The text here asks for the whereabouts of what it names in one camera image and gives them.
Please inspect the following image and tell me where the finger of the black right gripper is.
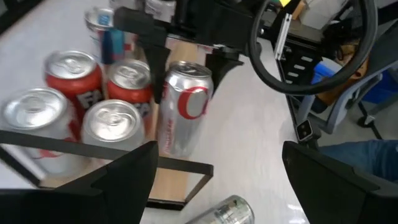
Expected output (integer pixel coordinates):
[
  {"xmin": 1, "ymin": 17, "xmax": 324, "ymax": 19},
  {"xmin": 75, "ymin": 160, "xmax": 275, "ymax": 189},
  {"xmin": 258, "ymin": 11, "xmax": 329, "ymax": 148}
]
[
  {"xmin": 205, "ymin": 51, "xmax": 245, "ymax": 94},
  {"xmin": 138, "ymin": 34, "xmax": 172, "ymax": 105}
]

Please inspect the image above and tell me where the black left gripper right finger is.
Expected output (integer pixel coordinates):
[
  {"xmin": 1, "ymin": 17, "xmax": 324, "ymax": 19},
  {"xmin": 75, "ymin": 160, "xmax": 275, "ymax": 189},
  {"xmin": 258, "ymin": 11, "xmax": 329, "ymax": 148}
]
[{"xmin": 281, "ymin": 140, "xmax": 398, "ymax": 224}]

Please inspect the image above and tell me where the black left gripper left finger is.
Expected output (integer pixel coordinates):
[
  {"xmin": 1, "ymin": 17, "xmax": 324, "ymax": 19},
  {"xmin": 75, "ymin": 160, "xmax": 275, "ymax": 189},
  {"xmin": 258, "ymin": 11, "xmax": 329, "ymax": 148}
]
[{"xmin": 0, "ymin": 140, "xmax": 160, "ymax": 224}]

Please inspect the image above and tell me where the red Fanta can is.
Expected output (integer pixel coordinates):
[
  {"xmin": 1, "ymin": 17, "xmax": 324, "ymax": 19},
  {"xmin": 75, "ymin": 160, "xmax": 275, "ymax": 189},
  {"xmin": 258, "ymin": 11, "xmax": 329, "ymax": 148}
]
[
  {"xmin": 105, "ymin": 58, "xmax": 155, "ymax": 138},
  {"xmin": 43, "ymin": 49, "xmax": 105, "ymax": 121}
]

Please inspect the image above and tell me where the silver Diet Coke can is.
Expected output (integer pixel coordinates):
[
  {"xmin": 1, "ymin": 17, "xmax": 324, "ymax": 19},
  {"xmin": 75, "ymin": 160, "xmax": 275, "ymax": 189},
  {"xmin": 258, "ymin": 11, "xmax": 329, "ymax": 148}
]
[
  {"xmin": 80, "ymin": 98, "xmax": 147, "ymax": 155},
  {"xmin": 0, "ymin": 88, "xmax": 81, "ymax": 175},
  {"xmin": 157, "ymin": 60, "xmax": 215, "ymax": 158}
]

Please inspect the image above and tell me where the blue silver Red Bull can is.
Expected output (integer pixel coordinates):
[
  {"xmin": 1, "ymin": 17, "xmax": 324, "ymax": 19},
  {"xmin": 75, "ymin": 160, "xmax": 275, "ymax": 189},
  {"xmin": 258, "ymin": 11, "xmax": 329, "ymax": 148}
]
[{"xmin": 84, "ymin": 6, "xmax": 139, "ymax": 66}]

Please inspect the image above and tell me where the person's leg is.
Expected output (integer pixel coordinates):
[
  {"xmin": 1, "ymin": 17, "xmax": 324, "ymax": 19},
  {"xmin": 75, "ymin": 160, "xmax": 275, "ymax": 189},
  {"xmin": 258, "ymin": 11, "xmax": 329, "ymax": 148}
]
[{"xmin": 318, "ymin": 139, "xmax": 398, "ymax": 184}]

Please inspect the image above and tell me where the wooden board tray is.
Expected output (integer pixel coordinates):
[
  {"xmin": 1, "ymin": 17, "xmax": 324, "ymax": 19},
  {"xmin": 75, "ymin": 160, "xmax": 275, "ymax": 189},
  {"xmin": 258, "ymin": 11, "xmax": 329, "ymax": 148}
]
[{"xmin": 0, "ymin": 37, "xmax": 215, "ymax": 212}]

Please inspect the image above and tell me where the white cardboard box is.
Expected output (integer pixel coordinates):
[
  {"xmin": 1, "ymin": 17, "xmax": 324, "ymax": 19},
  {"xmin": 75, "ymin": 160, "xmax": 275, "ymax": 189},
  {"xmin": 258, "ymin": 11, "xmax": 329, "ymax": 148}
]
[{"xmin": 298, "ymin": 0, "xmax": 349, "ymax": 30}]

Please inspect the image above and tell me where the tall silver can red print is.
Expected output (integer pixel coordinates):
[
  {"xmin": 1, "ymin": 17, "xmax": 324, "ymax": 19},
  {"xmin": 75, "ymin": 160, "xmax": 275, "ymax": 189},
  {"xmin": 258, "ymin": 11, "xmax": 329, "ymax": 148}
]
[{"xmin": 185, "ymin": 194, "xmax": 256, "ymax": 224}]

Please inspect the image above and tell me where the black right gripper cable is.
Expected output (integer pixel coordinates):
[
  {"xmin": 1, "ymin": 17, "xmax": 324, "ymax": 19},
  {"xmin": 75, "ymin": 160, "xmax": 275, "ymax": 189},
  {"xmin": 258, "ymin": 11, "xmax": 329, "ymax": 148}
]
[{"xmin": 247, "ymin": 0, "xmax": 379, "ymax": 96}]

